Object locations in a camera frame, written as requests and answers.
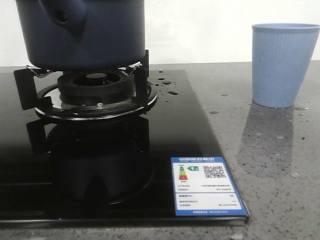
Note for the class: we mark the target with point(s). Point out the blue energy label sticker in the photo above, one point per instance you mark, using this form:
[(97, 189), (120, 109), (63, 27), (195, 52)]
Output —
[(204, 187)]

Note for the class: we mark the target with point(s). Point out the black metal pot support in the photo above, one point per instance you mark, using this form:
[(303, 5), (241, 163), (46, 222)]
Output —
[(47, 102)]

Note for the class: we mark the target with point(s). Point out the dark blue cooking pot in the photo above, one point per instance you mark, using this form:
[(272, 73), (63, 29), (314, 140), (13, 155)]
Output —
[(73, 35)]

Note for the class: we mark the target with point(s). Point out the black gas burner head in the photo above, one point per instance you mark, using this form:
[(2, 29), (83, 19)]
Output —
[(90, 88)]

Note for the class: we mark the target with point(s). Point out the light blue ribbed cup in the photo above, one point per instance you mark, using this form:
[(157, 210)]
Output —
[(281, 53)]

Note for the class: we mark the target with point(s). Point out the black glass gas stove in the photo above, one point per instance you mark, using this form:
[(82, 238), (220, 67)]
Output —
[(111, 174)]

